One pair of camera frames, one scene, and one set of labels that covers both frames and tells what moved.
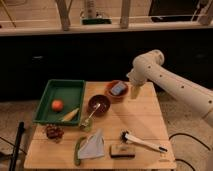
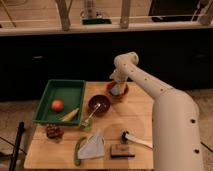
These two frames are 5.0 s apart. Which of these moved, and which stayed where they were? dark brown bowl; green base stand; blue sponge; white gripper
Moved: white gripper
Stayed: blue sponge; dark brown bowl; green base stand
